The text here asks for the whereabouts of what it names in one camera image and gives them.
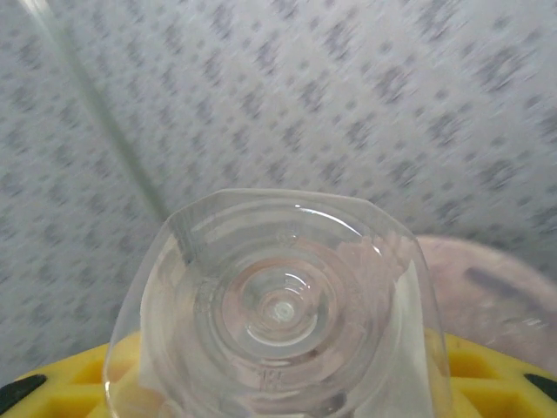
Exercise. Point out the pink cream plastic bin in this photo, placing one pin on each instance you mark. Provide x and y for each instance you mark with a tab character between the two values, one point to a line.
478	283

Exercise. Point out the long clear bottle red cap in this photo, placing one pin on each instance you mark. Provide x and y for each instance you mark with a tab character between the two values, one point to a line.
283	305

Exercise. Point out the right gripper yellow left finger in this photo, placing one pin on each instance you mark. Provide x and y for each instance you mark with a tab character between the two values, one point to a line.
65	392

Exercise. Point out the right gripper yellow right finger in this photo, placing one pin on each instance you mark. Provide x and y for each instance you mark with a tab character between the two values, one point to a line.
491	383

